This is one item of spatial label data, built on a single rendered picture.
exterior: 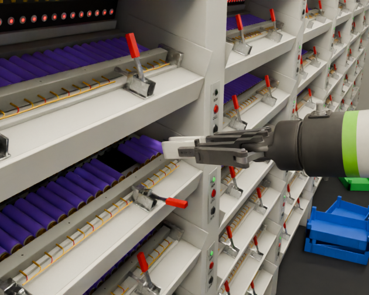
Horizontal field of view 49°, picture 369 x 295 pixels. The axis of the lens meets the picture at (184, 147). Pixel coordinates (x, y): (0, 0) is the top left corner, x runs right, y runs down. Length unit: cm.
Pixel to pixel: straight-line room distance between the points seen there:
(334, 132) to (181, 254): 46
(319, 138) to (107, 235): 33
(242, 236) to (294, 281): 79
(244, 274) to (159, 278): 66
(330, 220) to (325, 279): 39
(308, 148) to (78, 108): 31
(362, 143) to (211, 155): 21
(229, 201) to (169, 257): 29
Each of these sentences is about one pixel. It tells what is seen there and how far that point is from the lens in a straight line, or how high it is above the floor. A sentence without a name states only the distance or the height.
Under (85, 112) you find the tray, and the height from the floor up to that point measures 113.
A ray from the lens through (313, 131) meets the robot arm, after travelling 58.
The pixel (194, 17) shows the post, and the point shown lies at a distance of 76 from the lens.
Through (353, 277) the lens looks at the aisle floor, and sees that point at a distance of 217.
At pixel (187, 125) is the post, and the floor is 102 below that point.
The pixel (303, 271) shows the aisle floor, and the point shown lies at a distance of 213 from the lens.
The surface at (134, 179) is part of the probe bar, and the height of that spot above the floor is 97.
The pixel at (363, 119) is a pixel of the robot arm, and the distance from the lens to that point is 58.
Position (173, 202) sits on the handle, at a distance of 65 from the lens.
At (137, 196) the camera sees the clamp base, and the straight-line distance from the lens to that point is 69.
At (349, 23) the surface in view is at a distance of 281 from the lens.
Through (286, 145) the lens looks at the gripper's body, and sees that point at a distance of 59.
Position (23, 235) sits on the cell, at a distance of 58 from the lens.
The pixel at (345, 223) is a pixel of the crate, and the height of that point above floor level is 10.
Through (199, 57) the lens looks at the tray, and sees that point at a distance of 76.
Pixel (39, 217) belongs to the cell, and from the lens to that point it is 61.
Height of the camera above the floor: 128
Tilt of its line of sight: 22 degrees down
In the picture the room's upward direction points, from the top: straight up
